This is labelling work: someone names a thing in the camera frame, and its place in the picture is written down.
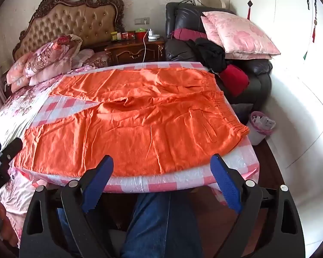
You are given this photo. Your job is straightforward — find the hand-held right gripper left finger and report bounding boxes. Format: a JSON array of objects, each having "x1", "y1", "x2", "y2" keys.
[{"x1": 19, "y1": 154, "x2": 114, "y2": 258}]

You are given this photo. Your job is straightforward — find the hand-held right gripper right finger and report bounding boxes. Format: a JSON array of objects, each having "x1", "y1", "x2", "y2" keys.
[{"x1": 210, "y1": 153, "x2": 306, "y2": 258}]

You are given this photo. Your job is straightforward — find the orange pants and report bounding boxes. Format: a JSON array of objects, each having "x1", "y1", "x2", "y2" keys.
[{"x1": 14, "y1": 67, "x2": 250, "y2": 178}]

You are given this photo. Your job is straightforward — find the person's left hand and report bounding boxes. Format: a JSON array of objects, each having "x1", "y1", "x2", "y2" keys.
[{"x1": 0, "y1": 201, "x2": 19, "y2": 248}]

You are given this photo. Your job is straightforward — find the floral bed sheet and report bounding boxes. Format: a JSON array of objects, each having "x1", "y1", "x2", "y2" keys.
[{"x1": 0, "y1": 66, "x2": 111, "y2": 249}]

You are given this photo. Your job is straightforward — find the pink waste bin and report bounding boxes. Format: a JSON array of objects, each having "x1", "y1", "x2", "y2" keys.
[{"x1": 246, "y1": 111, "x2": 276, "y2": 146}]

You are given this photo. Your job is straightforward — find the person's right leg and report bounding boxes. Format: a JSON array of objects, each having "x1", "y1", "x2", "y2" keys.
[{"x1": 121, "y1": 191, "x2": 203, "y2": 258}]

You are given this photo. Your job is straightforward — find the pink floral bed pillow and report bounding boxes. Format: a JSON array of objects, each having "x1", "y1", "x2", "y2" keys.
[{"x1": 6, "y1": 52, "x2": 34, "y2": 92}]

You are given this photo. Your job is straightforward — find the light pink plain pillow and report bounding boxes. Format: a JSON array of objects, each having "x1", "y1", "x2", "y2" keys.
[{"x1": 29, "y1": 58, "x2": 80, "y2": 86}]

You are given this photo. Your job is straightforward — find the red cushion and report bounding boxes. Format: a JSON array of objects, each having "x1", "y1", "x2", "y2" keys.
[{"x1": 217, "y1": 64, "x2": 250, "y2": 97}]

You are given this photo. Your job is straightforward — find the folded floral quilt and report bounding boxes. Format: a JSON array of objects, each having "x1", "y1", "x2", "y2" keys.
[{"x1": 24, "y1": 34, "x2": 83, "y2": 78}]

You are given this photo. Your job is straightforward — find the dark floral pillow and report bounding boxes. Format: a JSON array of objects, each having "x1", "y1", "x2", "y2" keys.
[{"x1": 82, "y1": 51, "x2": 110, "y2": 68}]

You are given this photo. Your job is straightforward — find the black clothing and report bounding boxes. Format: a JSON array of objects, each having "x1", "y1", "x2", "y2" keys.
[{"x1": 186, "y1": 37, "x2": 228, "y2": 74}]

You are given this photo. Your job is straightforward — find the carved wooden nightstand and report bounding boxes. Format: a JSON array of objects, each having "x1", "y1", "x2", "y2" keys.
[{"x1": 93, "y1": 36, "x2": 166, "y2": 66}]

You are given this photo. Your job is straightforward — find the tufted carved wooden headboard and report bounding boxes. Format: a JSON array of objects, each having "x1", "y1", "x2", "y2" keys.
[{"x1": 12, "y1": 0, "x2": 126, "y2": 61}]

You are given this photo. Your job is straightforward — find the large pink floral pillow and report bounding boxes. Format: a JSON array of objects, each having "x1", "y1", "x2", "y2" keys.
[
  {"x1": 200, "y1": 15, "x2": 273, "y2": 60},
  {"x1": 203, "y1": 11, "x2": 281, "y2": 56}
]

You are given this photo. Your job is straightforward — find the dark red blanket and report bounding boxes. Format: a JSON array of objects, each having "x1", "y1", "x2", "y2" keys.
[{"x1": 171, "y1": 28, "x2": 208, "y2": 41}]

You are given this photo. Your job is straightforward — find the black leather armchair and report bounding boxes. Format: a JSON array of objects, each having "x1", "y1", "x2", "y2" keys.
[{"x1": 165, "y1": 2, "x2": 273, "y2": 124}]

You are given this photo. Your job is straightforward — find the red knot ornament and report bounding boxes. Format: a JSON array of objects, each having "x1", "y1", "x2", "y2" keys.
[{"x1": 245, "y1": 0, "x2": 254, "y2": 21}]

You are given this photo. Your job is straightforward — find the cream cushion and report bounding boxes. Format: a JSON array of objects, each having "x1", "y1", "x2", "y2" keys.
[{"x1": 199, "y1": 0, "x2": 227, "y2": 9}]

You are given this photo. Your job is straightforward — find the hanging tassel ornament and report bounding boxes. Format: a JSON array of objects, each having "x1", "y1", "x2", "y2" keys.
[{"x1": 312, "y1": 0, "x2": 318, "y2": 44}]

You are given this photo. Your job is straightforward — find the white cable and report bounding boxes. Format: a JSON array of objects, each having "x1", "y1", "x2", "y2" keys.
[{"x1": 143, "y1": 29, "x2": 151, "y2": 63}]

